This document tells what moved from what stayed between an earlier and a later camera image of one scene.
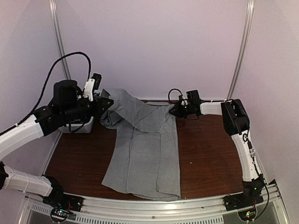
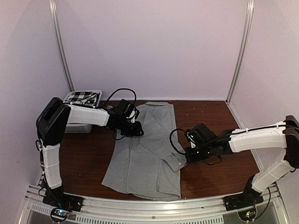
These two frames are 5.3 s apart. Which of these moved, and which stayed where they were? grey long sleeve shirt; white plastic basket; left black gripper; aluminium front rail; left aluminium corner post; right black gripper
Moved: right black gripper; left black gripper
Stayed: aluminium front rail; grey long sleeve shirt; left aluminium corner post; white plastic basket
